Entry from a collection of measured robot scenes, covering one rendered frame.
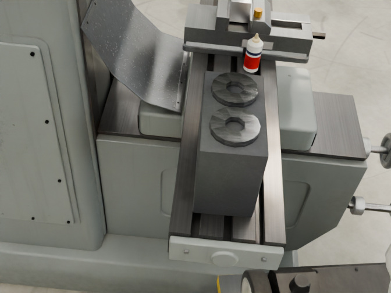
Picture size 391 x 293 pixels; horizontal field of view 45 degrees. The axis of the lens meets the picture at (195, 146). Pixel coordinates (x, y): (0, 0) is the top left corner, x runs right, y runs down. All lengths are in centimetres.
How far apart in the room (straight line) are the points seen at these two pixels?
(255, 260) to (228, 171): 21
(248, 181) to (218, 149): 10
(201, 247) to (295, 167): 56
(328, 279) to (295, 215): 36
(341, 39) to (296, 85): 181
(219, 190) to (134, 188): 68
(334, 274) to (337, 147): 36
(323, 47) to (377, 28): 48
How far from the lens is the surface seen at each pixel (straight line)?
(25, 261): 182
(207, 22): 133
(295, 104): 139
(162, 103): 125
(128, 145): 138
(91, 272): 178
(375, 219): 227
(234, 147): 82
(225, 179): 87
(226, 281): 148
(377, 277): 138
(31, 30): 114
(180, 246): 94
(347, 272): 136
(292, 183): 149
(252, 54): 125
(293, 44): 133
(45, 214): 163
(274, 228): 96
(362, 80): 295
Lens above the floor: 171
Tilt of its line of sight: 48 degrees down
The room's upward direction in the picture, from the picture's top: 6 degrees clockwise
